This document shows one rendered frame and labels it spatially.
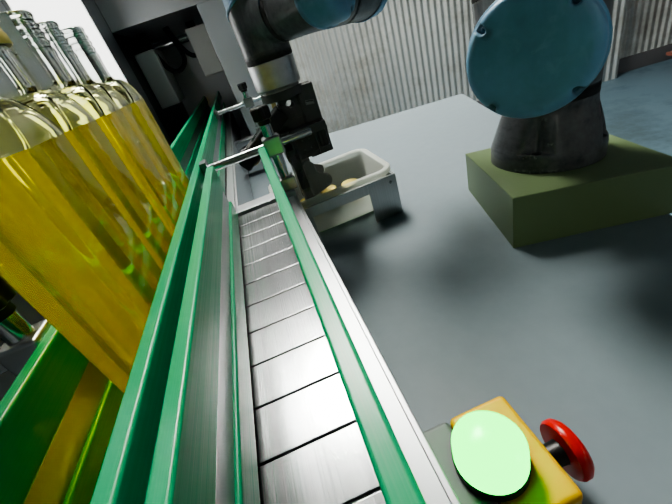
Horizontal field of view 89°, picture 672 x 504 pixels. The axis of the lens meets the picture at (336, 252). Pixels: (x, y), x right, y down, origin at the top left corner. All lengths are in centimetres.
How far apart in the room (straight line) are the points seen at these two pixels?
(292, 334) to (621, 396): 28
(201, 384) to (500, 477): 17
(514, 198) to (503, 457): 34
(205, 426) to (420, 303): 34
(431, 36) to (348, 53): 72
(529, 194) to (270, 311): 35
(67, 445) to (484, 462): 24
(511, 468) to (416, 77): 344
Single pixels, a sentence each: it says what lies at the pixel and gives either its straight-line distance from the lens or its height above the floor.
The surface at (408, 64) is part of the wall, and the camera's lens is 354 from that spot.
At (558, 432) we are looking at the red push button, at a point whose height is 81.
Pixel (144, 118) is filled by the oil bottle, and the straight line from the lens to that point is 46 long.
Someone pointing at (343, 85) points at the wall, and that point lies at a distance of 351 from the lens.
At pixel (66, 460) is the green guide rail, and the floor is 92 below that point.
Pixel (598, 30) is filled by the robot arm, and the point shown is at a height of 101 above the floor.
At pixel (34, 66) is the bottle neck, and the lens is 36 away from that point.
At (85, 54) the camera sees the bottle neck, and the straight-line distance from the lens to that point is 47.
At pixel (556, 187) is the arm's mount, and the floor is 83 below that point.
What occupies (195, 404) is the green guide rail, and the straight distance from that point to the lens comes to 18.
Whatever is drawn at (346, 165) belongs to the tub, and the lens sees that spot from 77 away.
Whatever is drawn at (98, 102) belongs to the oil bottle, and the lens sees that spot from 35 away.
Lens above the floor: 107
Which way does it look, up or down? 32 degrees down
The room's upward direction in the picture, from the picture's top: 19 degrees counter-clockwise
